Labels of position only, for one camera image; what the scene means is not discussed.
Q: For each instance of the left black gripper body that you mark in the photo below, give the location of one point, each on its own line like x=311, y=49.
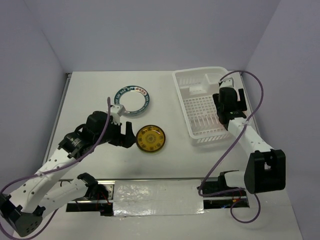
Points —
x=113, y=132

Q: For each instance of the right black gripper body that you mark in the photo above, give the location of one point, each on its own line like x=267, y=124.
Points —
x=241, y=104

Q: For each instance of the yellow patterned plate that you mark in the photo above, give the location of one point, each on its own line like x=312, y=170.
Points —
x=150, y=138

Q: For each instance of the teal rim lettered plate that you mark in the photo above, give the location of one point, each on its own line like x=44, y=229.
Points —
x=135, y=100

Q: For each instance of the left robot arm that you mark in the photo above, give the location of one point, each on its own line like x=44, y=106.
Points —
x=26, y=207

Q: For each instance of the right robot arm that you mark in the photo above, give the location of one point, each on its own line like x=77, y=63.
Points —
x=266, y=167

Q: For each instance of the white plastic dish rack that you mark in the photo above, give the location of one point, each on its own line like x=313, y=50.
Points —
x=195, y=88

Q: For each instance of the silver foil tape sheet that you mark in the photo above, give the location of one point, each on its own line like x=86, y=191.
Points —
x=157, y=198

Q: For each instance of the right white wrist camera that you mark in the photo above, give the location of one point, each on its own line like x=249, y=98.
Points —
x=227, y=83

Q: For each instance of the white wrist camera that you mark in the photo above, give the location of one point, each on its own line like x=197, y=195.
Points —
x=227, y=83
x=116, y=111

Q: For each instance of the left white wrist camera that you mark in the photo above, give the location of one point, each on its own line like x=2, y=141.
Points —
x=116, y=111

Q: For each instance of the black metal base rail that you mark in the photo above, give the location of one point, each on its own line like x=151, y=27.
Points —
x=102, y=203

